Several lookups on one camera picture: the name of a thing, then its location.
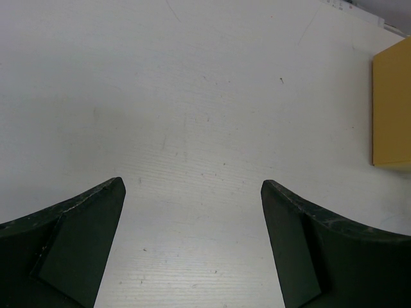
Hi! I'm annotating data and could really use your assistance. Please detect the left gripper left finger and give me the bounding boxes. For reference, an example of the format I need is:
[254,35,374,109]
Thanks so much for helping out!
[28,176,126,308]

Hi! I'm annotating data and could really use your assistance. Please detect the yellow drawer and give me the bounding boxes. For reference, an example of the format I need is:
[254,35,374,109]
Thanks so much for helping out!
[374,162,411,173]

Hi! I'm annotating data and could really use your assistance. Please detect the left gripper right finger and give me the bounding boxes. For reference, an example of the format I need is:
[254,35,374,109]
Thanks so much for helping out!
[261,180,322,307]

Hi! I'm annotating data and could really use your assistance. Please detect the green drawer cabinet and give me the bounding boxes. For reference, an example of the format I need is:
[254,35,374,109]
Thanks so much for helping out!
[372,37,410,165]

